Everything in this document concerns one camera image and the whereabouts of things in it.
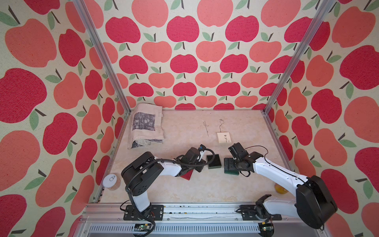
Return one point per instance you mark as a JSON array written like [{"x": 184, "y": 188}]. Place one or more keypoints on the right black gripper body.
[{"x": 236, "y": 163}]

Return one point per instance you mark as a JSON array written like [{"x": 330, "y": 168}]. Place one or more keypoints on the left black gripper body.
[{"x": 199, "y": 166}]

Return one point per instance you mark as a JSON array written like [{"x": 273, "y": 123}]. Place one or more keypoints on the green jewelry box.
[{"x": 229, "y": 167}]

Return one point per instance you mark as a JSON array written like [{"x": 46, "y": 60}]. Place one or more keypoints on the red jewelry box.
[{"x": 188, "y": 175}]

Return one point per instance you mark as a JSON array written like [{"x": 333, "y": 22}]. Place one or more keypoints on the green jewelry box base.
[{"x": 216, "y": 163}]

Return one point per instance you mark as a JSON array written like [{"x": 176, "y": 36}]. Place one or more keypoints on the cream lift-off box lid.
[{"x": 224, "y": 138}]

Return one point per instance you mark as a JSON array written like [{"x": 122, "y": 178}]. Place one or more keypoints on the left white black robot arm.
[{"x": 142, "y": 173}]

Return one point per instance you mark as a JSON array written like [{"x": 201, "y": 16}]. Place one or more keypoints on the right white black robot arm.
[{"x": 313, "y": 202}]

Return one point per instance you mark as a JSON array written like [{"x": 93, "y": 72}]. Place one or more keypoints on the orange soda can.
[{"x": 279, "y": 189}]

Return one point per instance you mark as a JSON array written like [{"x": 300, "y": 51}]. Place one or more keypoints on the folded beige patterned cloth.
[{"x": 145, "y": 126}]

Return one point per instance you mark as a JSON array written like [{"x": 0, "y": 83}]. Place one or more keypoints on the white round object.
[{"x": 111, "y": 182}]

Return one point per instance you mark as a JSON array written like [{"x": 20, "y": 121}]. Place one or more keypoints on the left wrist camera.
[{"x": 202, "y": 150}]

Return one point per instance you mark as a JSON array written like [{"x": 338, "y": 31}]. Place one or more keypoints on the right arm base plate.
[{"x": 256, "y": 213}]

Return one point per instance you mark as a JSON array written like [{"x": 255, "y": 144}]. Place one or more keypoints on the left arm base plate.
[{"x": 153, "y": 212}]

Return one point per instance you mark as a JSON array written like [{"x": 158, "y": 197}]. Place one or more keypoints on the right aluminium frame post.
[{"x": 315, "y": 24}]

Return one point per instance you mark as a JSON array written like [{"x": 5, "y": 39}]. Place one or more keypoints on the aluminium frame post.
[
  {"x": 315, "y": 24},
  {"x": 101, "y": 51}
]

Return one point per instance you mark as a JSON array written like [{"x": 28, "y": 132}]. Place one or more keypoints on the left aluminium frame post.
[{"x": 101, "y": 51}]

